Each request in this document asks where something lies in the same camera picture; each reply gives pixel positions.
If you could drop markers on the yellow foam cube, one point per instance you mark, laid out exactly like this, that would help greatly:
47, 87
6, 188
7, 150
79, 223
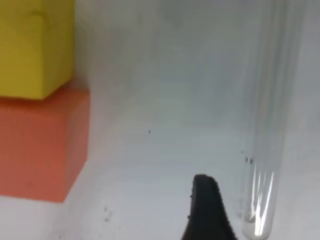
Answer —
37, 39

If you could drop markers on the orange foam cube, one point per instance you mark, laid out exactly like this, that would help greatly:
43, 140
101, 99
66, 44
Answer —
43, 144

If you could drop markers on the clear glass test tube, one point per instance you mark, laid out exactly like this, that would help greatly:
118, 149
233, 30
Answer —
277, 56

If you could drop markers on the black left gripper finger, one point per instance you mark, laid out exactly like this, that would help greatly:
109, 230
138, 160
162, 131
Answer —
208, 219

